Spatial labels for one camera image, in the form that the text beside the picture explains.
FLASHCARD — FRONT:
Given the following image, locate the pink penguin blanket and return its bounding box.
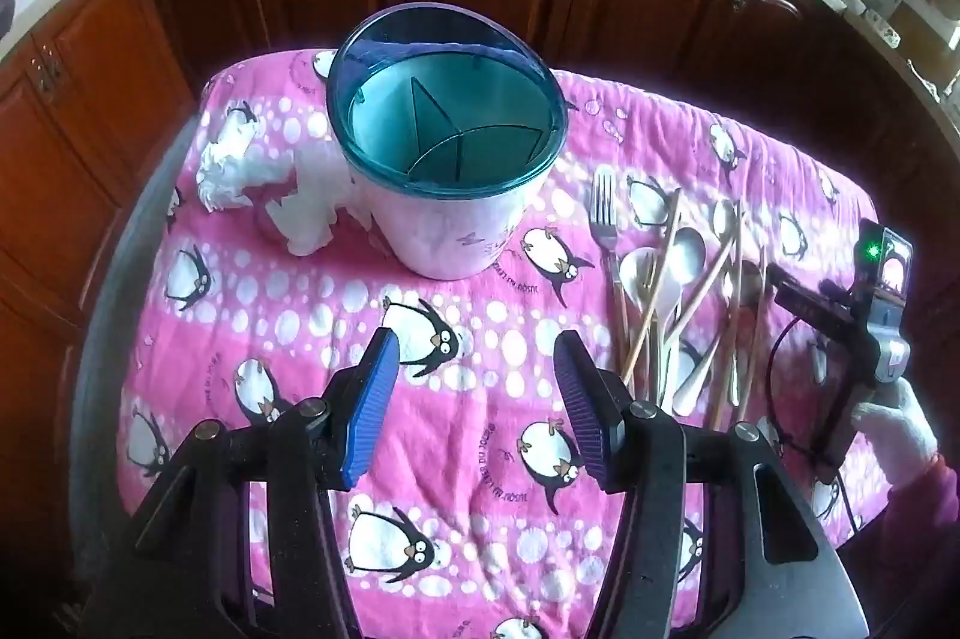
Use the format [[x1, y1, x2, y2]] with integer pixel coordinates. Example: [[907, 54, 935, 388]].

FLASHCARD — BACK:
[[116, 48, 890, 639]]

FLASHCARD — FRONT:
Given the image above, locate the light wooden chopstick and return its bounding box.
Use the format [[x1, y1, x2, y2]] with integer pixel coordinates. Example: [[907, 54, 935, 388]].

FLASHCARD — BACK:
[[735, 245, 767, 422], [621, 187, 682, 383], [660, 232, 740, 351], [709, 200, 745, 434]]

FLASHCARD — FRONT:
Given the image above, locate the black cable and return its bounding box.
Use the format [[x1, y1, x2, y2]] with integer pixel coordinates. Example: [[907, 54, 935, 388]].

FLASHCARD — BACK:
[[765, 309, 863, 535]]

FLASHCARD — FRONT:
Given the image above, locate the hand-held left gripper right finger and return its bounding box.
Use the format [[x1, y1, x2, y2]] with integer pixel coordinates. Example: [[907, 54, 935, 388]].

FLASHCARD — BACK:
[[553, 330, 863, 639]]

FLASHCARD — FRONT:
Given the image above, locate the metal fork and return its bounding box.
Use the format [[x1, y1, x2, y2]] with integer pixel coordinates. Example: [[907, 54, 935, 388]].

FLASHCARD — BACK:
[[592, 166, 631, 340]]

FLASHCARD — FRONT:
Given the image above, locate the crumpled white tissue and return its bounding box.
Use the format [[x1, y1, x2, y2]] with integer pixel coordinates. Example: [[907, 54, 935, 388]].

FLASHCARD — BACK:
[[196, 121, 376, 256]]

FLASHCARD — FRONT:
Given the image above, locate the metal spoon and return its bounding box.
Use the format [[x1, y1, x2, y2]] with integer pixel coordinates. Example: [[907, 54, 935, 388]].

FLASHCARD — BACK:
[[705, 199, 743, 280], [651, 226, 708, 411]]

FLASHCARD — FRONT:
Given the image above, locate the floral white utensil holder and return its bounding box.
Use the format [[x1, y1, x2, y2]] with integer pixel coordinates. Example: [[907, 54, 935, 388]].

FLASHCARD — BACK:
[[326, 3, 569, 278]]

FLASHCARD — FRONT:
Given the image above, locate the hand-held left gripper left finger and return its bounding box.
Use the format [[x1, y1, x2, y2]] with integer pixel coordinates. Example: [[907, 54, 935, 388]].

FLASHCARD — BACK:
[[97, 325, 404, 639]]

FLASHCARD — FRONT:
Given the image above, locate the person's right forearm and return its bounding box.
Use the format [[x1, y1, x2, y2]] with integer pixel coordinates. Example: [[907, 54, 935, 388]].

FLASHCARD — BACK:
[[885, 451, 960, 580]]

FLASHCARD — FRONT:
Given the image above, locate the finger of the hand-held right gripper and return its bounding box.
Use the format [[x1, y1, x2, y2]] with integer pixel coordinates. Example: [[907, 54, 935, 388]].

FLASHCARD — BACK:
[[772, 277, 863, 341]]

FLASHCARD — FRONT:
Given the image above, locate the person's right hand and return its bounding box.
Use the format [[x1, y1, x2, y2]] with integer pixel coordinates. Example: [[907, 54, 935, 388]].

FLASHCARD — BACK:
[[851, 376, 940, 484]]

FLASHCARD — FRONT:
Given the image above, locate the white ceramic spoon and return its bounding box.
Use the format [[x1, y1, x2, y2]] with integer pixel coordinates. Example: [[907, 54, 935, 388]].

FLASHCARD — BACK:
[[619, 246, 668, 385], [671, 339, 717, 416]]

